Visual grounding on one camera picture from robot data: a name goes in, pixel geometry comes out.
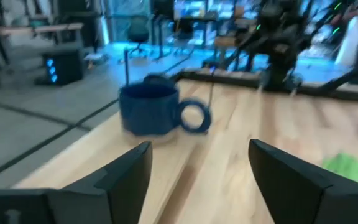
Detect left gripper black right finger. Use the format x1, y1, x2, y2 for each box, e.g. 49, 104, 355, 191
248, 139, 358, 224

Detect black round object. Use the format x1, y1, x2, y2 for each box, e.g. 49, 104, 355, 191
142, 73, 176, 90

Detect wooden top work table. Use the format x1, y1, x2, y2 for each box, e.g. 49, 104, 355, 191
0, 22, 85, 72

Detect black table edge rail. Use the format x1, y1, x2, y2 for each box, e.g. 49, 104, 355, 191
172, 68, 358, 102

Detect black computer tower blue lights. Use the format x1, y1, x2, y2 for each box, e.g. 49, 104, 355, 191
41, 51, 86, 87

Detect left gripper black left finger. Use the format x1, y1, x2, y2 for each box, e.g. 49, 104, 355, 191
47, 141, 154, 224

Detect rolled green towel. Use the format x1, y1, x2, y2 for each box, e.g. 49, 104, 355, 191
321, 152, 358, 190

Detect black office chair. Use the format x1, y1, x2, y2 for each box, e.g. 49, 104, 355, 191
127, 15, 150, 58

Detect blue mug with ring handle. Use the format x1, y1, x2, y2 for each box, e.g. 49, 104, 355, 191
119, 82, 213, 140

